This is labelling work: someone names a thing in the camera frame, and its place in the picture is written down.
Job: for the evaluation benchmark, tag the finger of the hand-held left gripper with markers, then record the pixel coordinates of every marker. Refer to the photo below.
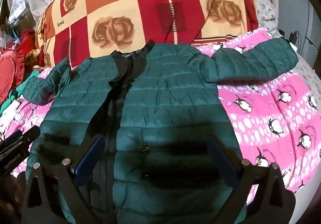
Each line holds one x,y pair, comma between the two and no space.
28,134

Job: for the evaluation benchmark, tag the person's left forearm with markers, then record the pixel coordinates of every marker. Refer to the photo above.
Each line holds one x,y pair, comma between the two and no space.
11,191

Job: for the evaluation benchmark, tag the teal puffer jacket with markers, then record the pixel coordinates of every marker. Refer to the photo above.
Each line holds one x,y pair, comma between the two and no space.
163,88

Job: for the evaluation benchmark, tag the pink penguin blanket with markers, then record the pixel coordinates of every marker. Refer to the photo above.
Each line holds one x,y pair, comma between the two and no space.
263,113

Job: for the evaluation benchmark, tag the black charger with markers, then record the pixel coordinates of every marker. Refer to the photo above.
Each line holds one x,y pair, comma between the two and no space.
292,37

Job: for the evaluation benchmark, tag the green cloth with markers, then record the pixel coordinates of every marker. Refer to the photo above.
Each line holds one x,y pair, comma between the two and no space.
10,99

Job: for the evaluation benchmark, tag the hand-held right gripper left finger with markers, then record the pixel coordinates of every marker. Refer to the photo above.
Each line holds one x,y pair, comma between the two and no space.
91,157

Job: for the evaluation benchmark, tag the white plastic bag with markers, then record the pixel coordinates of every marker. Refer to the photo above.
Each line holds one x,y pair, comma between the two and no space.
18,10

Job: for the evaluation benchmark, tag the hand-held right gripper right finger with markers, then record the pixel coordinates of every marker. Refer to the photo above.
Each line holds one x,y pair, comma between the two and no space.
219,157

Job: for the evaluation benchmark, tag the grey cabinet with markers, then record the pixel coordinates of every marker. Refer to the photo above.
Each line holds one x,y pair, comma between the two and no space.
293,5

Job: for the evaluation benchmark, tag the red cloth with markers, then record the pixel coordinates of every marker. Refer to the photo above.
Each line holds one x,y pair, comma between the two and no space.
28,40

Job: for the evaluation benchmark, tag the red heart pillow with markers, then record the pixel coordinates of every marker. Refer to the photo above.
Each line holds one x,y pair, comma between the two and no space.
8,70

